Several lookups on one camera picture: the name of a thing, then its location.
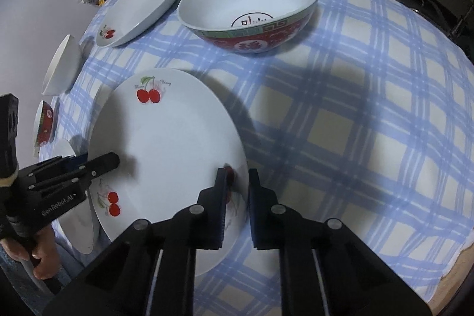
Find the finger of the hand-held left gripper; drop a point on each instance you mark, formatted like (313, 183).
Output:
(105, 161)
(72, 160)

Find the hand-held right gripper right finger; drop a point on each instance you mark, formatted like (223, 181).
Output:
(255, 223)

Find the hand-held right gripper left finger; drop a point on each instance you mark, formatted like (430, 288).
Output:
(216, 219)

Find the plain white plate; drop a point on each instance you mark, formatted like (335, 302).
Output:
(83, 227)

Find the small red patterned bowl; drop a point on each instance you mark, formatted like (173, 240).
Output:
(46, 119)

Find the white cherry print plate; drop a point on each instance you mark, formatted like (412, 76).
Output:
(144, 5)
(166, 138)

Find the plain white bowl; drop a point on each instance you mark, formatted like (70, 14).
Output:
(64, 68)

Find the person's left hand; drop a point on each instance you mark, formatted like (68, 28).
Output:
(46, 256)

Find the blue plaid tablecloth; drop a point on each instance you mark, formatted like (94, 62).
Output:
(333, 116)

